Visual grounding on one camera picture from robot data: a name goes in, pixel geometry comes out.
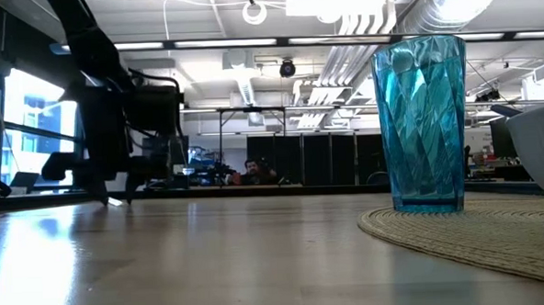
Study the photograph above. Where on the dark open laptop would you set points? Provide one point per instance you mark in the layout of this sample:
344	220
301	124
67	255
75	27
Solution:
24	181

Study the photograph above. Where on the person seated behind desks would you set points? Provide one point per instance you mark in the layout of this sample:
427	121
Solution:
254	168

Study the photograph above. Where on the white ceiling pipe bundle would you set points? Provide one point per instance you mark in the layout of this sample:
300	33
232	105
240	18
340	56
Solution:
355	52

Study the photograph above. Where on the large office window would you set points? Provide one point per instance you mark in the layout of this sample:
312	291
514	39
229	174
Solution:
30	103

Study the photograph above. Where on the bright ceiling light panel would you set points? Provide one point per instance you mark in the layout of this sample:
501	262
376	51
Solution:
334	3

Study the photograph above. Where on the black partition panels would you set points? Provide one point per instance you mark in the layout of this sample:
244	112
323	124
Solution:
318	159

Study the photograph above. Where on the round woven beige placemat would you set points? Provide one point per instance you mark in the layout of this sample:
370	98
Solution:
487	239

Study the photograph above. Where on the black overhead bar with lights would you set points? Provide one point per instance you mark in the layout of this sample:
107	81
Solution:
281	41

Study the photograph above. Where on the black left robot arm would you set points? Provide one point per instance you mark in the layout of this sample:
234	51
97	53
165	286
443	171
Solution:
87	36

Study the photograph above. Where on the black ceiling mounted device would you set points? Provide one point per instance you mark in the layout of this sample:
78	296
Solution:
488	95

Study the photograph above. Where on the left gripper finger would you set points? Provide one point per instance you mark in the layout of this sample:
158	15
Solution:
100	190
131	188

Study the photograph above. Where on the black metal frame stand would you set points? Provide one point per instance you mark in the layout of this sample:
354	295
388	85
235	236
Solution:
252	109

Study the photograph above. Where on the blue translucent plastic cup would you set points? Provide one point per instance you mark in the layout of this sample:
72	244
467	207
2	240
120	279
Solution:
420	127

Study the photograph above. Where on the white bowl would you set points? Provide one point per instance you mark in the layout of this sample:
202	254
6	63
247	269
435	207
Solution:
543	150

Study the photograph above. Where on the black round ceiling speaker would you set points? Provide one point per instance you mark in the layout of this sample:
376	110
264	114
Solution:
287	68

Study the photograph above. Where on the black monitor behind bowl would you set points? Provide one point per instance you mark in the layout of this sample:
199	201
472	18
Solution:
501	140

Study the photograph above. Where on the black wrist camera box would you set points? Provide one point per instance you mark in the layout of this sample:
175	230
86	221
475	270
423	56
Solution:
155	109

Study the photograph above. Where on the black long table edge rail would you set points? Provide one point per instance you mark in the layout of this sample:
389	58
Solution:
301	189

